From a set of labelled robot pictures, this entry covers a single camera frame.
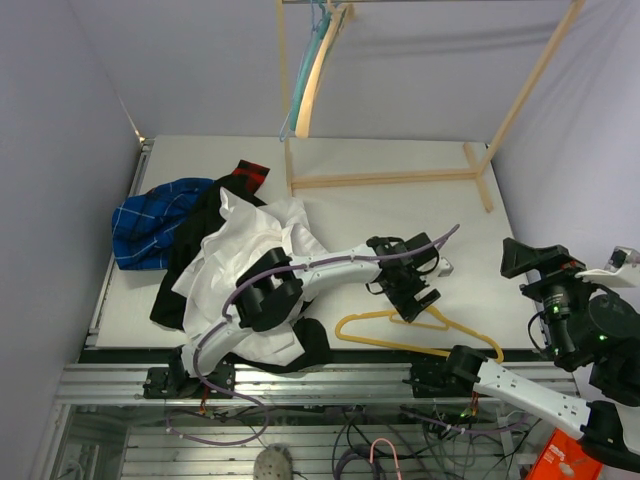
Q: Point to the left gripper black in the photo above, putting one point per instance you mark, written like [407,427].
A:
[410,309]

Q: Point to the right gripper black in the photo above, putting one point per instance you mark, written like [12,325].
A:
[554,263]

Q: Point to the yellow plastic hanger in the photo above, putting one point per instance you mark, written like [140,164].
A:
[385,329]

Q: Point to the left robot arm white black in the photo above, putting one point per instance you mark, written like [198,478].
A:
[271,293]

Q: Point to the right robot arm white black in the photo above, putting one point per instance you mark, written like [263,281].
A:
[589,325]

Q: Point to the white shirt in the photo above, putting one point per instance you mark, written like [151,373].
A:
[247,233]

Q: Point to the blue plaid shirt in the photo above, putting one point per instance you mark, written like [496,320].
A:
[143,226]

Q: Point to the light wooden hanger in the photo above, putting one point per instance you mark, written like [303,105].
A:
[343,13]

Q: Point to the teal plastic hanger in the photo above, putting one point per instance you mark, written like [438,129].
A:
[297,120]

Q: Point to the orange box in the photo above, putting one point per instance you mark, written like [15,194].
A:
[563,459]

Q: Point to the red black plaid garment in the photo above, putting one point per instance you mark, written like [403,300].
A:
[254,174]

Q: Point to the grey perforated shoe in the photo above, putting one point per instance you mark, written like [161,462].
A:
[273,463]

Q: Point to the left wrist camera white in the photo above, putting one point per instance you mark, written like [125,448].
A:
[443,268]

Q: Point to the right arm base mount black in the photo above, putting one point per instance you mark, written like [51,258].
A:
[439,381]

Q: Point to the aluminium frame rail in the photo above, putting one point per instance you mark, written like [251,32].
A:
[122,384]

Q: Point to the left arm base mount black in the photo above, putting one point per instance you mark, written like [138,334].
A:
[164,384]

